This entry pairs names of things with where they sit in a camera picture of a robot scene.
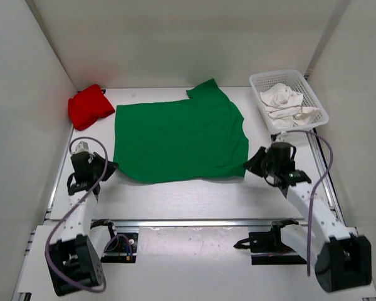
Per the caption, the red t shirt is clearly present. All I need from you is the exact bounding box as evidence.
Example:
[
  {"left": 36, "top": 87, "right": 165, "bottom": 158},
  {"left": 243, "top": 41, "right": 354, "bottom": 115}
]
[{"left": 68, "top": 84, "right": 115, "bottom": 131}]

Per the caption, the green t shirt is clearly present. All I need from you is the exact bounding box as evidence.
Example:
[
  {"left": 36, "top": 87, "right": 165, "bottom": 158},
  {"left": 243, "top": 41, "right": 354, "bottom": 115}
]
[{"left": 113, "top": 79, "right": 249, "bottom": 184}]

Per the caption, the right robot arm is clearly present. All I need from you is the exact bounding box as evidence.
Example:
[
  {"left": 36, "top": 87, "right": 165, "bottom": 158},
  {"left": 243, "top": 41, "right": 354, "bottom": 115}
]
[{"left": 235, "top": 142, "right": 372, "bottom": 293}]

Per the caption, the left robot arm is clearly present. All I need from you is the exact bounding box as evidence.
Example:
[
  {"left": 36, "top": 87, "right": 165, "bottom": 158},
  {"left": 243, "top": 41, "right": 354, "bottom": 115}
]
[{"left": 45, "top": 150, "right": 119, "bottom": 297}]

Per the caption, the white cloth in basket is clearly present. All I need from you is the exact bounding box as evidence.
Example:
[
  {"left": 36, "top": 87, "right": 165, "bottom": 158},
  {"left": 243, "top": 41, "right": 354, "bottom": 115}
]
[{"left": 259, "top": 83, "right": 320, "bottom": 129}]

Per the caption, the white plastic basket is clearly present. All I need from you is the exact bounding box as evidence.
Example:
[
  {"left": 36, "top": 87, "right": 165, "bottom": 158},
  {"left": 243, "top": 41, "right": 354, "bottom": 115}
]
[{"left": 249, "top": 70, "right": 329, "bottom": 134}]

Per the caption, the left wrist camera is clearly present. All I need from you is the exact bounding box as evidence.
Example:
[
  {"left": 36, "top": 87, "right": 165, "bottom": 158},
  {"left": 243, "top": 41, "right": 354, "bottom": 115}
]
[{"left": 71, "top": 140, "right": 90, "bottom": 155}]

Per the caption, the aluminium rail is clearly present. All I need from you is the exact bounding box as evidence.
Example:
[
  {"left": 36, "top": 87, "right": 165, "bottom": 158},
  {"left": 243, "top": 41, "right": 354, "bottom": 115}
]
[{"left": 46, "top": 216, "right": 345, "bottom": 229}]

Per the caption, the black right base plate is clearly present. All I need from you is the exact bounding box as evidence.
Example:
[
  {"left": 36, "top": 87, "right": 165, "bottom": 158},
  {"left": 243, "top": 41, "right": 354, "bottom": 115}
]
[{"left": 233, "top": 219, "right": 306, "bottom": 265}]

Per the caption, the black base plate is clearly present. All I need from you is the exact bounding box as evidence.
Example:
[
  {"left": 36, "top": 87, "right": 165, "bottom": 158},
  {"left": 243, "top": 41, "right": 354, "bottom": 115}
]
[
  {"left": 233, "top": 219, "right": 306, "bottom": 265},
  {"left": 101, "top": 226, "right": 138, "bottom": 264}
]

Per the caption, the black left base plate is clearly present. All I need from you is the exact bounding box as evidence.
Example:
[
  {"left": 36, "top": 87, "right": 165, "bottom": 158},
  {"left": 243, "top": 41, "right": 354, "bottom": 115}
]
[{"left": 101, "top": 226, "right": 138, "bottom": 264}]

